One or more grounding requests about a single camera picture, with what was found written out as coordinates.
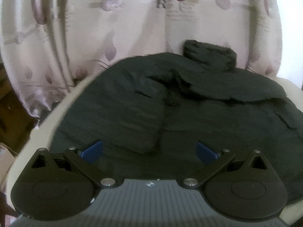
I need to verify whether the brown wooden furniture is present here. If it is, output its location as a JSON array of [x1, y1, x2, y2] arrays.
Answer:
[[0, 63, 37, 156]]

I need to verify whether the floral pink curtain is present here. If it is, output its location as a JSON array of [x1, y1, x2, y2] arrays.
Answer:
[[1, 0, 282, 117]]

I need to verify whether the black padded jacket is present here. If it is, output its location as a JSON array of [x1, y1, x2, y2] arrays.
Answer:
[[50, 40, 302, 202]]

